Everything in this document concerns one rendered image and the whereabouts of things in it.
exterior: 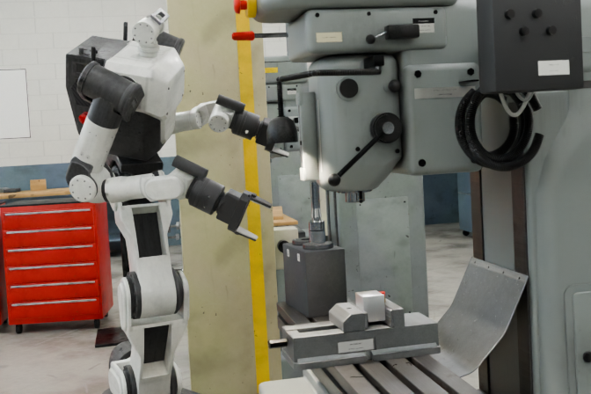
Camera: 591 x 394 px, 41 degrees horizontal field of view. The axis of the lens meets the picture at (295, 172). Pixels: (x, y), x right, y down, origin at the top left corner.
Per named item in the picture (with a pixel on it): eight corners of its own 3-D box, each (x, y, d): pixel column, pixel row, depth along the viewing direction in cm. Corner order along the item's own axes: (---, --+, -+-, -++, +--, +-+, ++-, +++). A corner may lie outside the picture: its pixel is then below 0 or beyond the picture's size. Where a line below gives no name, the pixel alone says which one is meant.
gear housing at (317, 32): (308, 53, 178) (306, 8, 177) (288, 63, 202) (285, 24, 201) (449, 48, 184) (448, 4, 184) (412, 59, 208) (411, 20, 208)
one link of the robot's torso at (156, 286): (123, 325, 239) (102, 182, 254) (180, 317, 247) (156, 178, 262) (133, 314, 226) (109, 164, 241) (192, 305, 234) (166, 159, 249)
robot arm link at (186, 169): (194, 213, 215) (156, 195, 216) (206, 200, 225) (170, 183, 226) (208, 178, 211) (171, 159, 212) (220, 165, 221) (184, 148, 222)
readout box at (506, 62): (498, 91, 160) (493, -14, 158) (478, 94, 168) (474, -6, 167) (588, 88, 163) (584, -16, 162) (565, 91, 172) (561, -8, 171)
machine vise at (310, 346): (295, 371, 176) (292, 322, 175) (280, 353, 190) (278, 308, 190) (442, 353, 184) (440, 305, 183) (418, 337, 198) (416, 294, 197)
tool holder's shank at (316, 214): (310, 220, 232) (307, 182, 231) (320, 219, 233) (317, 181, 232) (312, 221, 229) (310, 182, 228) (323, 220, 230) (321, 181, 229)
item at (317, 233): (308, 242, 233) (306, 223, 232) (323, 241, 234) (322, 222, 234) (311, 244, 228) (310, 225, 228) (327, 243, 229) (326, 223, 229)
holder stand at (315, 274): (308, 318, 224) (304, 247, 223) (285, 303, 245) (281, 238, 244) (347, 313, 228) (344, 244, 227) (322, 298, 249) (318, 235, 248)
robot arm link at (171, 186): (185, 198, 213) (139, 204, 216) (195, 187, 221) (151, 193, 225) (179, 175, 211) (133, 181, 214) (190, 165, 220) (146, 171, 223)
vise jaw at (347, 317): (343, 332, 179) (342, 315, 179) (329, 320, 191) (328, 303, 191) (368, 330, 181) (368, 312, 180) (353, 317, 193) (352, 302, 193)
